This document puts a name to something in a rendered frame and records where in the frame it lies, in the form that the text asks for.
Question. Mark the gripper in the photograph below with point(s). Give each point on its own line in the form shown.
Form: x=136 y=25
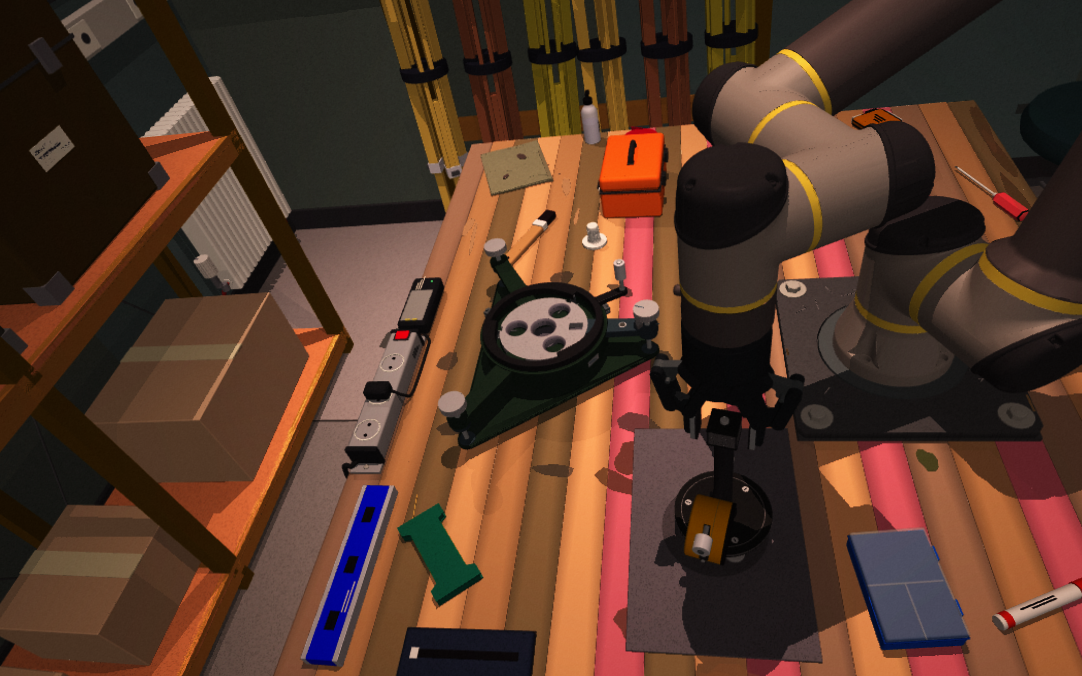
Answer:
x=727 y=355

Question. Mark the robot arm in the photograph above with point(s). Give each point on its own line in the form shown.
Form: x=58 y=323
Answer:
x=845 y=169

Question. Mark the black prism carrier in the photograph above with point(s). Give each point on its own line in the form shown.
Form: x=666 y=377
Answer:
x=748 y=516

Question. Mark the white footscrew knob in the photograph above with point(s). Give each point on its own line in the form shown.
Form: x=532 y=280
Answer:
x=495 y=248
x=646 y=311
x=452 y=404

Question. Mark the yellow prism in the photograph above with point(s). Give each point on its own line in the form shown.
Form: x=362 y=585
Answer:
x=708 y=528

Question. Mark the black clamp lever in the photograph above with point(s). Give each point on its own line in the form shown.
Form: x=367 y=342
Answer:
x=615 y=292

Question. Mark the dark green tribrach body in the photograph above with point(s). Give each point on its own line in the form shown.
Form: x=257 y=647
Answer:
x=541 y=389

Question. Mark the blue spirit level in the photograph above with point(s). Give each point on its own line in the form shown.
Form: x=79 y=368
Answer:
x=351 y=575

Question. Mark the small white adapter knob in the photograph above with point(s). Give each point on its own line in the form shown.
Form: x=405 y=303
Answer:
x=594 y=238

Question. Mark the grey mat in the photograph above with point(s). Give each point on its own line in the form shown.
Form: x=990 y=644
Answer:
x=727 y=617

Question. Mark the orange case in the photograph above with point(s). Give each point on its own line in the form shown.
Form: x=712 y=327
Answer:
x=631 y=173

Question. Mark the blue notebook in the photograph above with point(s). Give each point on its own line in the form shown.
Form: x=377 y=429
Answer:
x=909 y=587

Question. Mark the white bottle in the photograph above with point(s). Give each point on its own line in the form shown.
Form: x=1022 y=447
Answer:
x=590 y=122

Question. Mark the beige cloth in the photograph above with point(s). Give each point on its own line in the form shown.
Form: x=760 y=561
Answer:
x=516 y=166

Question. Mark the orange and black device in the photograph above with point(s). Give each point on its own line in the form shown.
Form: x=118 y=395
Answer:
x=875 y=118

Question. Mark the black handheld device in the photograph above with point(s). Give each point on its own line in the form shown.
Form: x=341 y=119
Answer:
x=420 y=302

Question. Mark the green i-shaped block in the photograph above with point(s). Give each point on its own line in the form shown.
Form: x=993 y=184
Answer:
x=440 y=554

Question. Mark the brown wooden tripod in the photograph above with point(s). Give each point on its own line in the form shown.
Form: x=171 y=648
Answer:
x=668 y=68
x=486 y=76

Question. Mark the yellow wooden tripod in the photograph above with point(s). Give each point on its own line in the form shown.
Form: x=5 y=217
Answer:
x=734 y=34
x=604 y=76
x=551 y=76
x=427 y=101

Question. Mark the grey power strip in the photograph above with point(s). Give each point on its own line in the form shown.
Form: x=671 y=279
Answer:
x=376 y=423

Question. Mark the dark navy box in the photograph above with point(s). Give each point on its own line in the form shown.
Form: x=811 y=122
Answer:
x=465 y=652

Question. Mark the red and white marker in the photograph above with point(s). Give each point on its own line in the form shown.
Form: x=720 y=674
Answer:
x=1035 y=607

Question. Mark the dark round stool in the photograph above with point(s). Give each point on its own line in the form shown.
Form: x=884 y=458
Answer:
x=1052 y=122

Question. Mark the wooden shelf unit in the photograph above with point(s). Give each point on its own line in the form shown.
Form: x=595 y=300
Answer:
x=279 y=279

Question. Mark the large cardboard box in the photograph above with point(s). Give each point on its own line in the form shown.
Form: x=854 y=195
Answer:
x=194 y=380

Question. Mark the white radiator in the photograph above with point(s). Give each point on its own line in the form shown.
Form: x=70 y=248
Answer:
x=224 y=220

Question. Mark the small cardboard box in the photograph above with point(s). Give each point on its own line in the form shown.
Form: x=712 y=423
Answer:
x=93 y=583

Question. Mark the dark brown case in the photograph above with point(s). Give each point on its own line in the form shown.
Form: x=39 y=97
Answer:
x=59 y=169

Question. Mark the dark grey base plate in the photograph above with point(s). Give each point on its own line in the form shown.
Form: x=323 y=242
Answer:
x=921 y=414

